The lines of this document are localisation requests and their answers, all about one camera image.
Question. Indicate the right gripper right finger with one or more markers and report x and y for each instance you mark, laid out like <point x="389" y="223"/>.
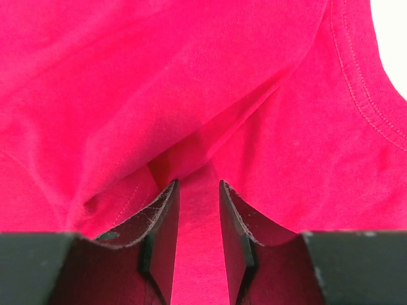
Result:
<point x="261" y="257"/>

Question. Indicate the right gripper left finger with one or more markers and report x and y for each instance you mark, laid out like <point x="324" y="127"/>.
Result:
<point x="153" y="230"/>

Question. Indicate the magenta t shirt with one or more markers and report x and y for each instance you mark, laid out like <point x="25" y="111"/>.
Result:
<point x="103" y="103"/>

